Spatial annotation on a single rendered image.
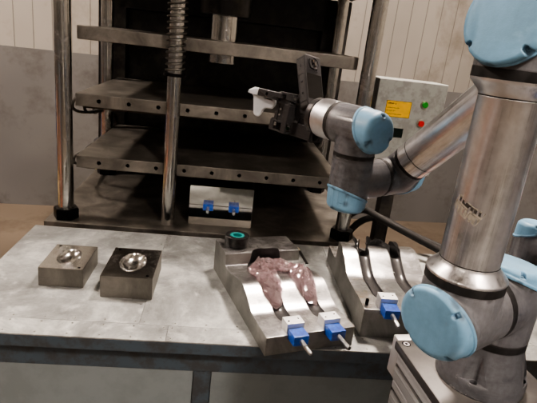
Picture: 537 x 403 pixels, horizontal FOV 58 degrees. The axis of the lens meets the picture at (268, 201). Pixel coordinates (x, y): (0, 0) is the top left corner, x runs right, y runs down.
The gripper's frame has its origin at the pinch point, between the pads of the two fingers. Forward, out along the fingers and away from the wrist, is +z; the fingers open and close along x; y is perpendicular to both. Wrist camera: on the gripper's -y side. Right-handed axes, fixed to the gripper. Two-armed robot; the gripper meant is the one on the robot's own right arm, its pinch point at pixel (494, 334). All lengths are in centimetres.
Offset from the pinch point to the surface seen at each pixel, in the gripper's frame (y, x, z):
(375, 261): -28.9, -27.8, -6.7
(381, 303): -2.5, -33.8, -6.2
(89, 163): -83, -135, -16
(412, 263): -29.2, -15.1, -6.9
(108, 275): -15, -111, -2
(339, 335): 7.2, -47.2, -1.6
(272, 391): 0, -61, 23
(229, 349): 5, -75, 6
